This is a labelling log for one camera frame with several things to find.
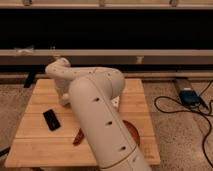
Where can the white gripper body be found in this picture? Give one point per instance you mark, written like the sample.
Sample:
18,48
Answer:
61,86

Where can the black phone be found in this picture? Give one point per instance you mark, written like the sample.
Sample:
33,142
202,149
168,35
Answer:
51,120

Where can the white sponge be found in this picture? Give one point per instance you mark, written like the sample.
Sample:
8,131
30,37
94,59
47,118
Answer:
64,100

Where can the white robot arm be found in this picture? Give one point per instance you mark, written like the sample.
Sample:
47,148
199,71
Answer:
90,91

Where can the red chili pepper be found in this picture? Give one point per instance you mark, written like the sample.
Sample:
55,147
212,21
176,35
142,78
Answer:
79,138

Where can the wooden board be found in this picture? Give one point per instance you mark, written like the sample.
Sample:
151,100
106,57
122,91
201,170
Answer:
35,145

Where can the orange bowl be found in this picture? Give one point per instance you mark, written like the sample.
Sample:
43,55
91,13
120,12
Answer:
131,133

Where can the blue power adapter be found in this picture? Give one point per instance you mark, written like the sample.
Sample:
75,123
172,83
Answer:
189,97

